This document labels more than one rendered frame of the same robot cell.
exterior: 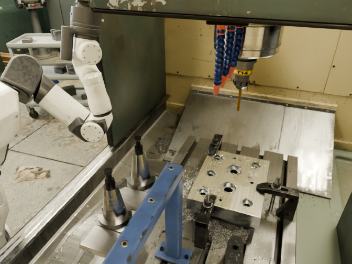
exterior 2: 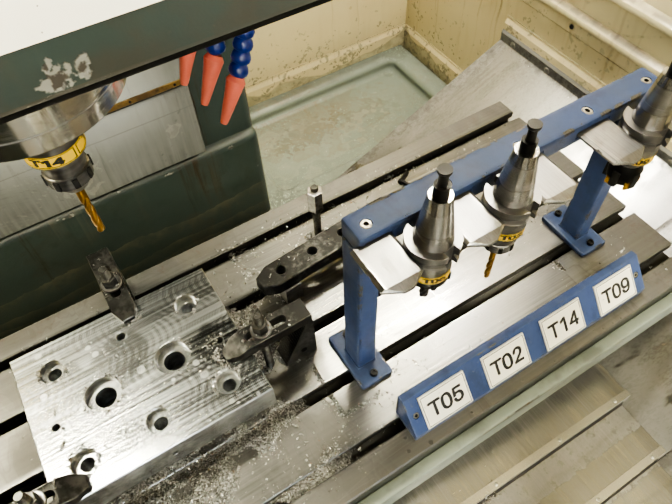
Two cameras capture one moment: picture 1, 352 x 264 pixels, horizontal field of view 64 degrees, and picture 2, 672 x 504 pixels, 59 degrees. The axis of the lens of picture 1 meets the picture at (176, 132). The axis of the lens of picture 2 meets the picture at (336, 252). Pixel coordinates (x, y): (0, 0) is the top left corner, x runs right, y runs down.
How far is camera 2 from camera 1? 0.87 m
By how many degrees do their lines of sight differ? 87
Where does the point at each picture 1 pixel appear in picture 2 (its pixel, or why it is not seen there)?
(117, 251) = not seen: hidden behind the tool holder
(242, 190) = (160, 332)
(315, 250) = not seen: hidden behind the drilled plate
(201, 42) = not seen: outside the picture
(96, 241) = (552, 176)
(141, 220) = (480, 160)
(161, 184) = (411, 199)
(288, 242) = (181, 263)
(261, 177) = (88, 335)
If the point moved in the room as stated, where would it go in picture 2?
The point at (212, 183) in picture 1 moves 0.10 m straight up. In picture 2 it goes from (188, 389) to (169, 356)
